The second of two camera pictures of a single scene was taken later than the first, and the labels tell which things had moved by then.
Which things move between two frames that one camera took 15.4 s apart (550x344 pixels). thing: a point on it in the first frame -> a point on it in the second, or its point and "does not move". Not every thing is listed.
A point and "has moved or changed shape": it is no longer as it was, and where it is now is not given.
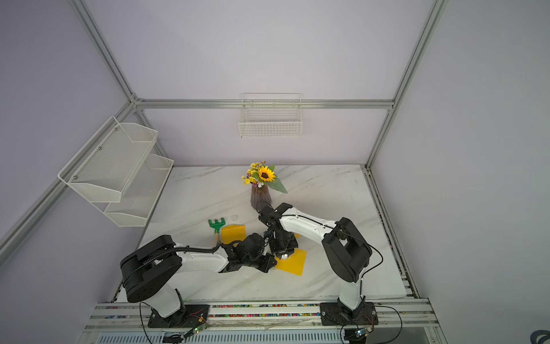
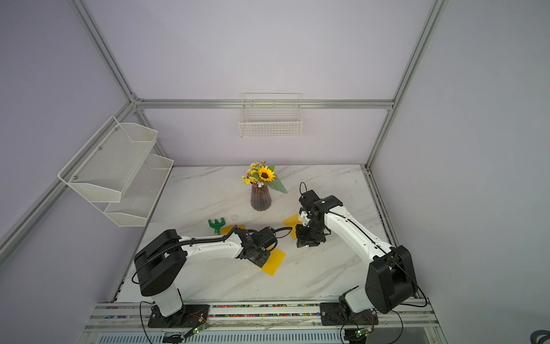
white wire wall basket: [271, 115] does not move
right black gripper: [278, 251] -> [307, 241]
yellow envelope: [294, 263] has moved or changed shape
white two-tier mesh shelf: [117, 170] does not move
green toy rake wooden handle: [216, 226] does not move
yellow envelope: [231, 233] does not move
